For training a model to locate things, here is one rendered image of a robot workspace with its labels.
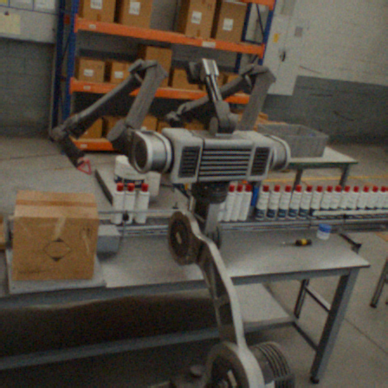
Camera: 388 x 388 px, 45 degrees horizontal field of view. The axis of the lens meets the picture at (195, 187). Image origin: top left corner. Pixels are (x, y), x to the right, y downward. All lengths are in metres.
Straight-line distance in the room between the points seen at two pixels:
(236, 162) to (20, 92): 5.15
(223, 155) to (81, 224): 0.60
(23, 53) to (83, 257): 4.81
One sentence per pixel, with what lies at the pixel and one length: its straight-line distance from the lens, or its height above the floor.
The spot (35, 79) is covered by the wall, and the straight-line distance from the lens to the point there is 6.53.
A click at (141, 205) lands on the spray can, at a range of 2.29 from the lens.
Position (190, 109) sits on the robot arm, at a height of 1.47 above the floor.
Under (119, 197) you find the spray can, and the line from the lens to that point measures 2.23.
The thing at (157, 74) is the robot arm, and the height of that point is 1.66.
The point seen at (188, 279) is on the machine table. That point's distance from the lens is 2.04.
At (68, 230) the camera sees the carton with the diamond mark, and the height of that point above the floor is 1.07.
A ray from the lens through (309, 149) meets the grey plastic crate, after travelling 4.54.
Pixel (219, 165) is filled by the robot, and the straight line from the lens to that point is 1.57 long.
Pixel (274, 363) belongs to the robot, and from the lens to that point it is 1.52.
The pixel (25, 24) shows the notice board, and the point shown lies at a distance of 6.29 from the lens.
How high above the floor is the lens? 1.90
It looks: 20 degrees down
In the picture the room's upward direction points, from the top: 10 degrees clockwise
